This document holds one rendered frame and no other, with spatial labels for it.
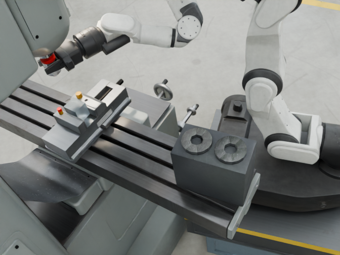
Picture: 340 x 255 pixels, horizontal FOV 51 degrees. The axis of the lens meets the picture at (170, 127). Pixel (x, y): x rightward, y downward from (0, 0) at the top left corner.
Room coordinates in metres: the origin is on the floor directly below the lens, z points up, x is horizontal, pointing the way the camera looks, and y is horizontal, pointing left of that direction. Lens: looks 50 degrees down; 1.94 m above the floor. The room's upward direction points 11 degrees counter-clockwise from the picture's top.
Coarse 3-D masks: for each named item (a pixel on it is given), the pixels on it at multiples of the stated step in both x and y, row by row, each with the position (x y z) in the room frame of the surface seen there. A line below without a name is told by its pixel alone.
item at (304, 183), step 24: (240, 120) 1.11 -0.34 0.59; (336, 144) 0.78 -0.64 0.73; (264, 168) 0.83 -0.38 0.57; (288, 168) 0.81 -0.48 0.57; (312, 168) 0.79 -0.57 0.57; (336, 168) 0.75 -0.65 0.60; (264, 192) 0.72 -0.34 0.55; (288, 192) 0.70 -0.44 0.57; (312, 192) 0.68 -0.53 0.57; (336, 192) 0.66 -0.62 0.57
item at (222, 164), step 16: (192, 128) 0.68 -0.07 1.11; (176, 144) 0.63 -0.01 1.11; (192, 144) 0.61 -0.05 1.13; (208, 144) 0.60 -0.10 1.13; (224, 144) 0.59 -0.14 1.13; (240, 144) 0.58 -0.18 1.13; (256, 144) 0.59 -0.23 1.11; (176, 160) 0.60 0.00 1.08; (192, 160) 0.57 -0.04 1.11; (208, 160) 0.56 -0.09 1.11; (224, 160) 0.54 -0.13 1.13; (240, 160) 0.53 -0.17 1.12; (176, 176) 0.60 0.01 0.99; (192, 176) 0.57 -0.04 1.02; (208, 176) 0.55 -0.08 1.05; (224, 176) 0.52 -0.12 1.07; (240, 176) 0.50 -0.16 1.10; (208, 192) 0.55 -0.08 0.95; (224, 192) 0.52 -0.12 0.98; (240, 192) 0.50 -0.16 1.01
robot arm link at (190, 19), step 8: (168, 0) 1.10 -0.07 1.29; (176, 0) 1.08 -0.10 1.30; (184, 0) 1.08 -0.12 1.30; (192, 0) 1.08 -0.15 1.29; (176, 8) 1.07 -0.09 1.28; (184, 8) 1.05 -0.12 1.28; (192, 8) 1.04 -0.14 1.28; (176, 16) 1.07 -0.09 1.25; (184, 16) 1.03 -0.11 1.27; (192, 16) 1.02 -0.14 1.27; (200, 16) 1.03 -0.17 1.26; (184, 24) 1.00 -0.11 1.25; (192, 24) 1.00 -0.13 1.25; (200, 24) 1.01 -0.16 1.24; (184, 32) 0.99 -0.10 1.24; (192, 32) 0.99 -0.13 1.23
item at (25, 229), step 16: (0, 176) 0.56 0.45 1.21; (0, 192) 0.52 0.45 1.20; (0, 208) 0.49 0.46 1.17; (16, 208) 0.52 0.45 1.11; (0, 224) 0.47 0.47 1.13; (16, 224) 0.49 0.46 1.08; (32, 224) 0.52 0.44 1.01; (0, 240) 0.45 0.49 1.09; (16, 240) 0.46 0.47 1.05; (32, 240) 0.49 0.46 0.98; (48, 240) 0.52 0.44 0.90
